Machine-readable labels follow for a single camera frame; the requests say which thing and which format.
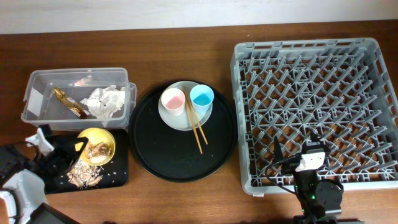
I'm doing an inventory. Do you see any pink plastic cup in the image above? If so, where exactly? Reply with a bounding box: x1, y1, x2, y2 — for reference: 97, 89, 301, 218
160, 88, 185, 116

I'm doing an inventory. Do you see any clear plastic waste bin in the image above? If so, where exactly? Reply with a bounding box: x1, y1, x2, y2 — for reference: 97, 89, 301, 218
21, 68, 137, 131

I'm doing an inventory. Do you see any white tissue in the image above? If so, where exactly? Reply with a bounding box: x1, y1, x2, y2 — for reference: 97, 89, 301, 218
80, 85, 126, 119

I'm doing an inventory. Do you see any grey dishwasher rack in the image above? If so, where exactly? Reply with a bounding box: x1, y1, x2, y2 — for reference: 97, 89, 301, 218
230, 38, 397, 196

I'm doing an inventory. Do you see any black rectangular tray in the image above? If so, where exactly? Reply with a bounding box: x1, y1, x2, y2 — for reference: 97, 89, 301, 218
45, 129, 129, 195

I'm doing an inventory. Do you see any gold brown snack wrapper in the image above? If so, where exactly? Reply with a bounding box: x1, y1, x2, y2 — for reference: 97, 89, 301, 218
53, 88, 89, 119

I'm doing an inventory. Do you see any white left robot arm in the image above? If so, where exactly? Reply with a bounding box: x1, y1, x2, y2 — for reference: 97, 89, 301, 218
1, 136, 89, 223

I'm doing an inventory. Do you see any round black tray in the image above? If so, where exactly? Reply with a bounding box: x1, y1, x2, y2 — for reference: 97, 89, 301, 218
128, 82, 238, 182

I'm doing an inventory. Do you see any light blue plastic cup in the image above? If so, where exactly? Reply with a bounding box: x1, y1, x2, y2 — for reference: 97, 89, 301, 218
190, 85, 215, 113

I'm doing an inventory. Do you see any food scraps and rice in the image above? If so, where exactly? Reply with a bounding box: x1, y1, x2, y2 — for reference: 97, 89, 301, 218
66, 142, 112, 189

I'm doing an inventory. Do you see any white label on bin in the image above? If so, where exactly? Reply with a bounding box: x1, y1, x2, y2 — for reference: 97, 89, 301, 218
27, 88, 44, 116

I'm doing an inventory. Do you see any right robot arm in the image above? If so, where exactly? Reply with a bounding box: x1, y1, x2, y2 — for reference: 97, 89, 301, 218
266, 133, 344, 224

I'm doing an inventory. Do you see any yellow bowl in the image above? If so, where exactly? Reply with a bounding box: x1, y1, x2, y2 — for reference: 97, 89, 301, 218
75, 128, 116, 166

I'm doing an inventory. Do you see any wooden chopstick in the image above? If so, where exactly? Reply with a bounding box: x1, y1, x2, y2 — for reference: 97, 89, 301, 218
188, 95, 208, 145
182, 86, 203, 154

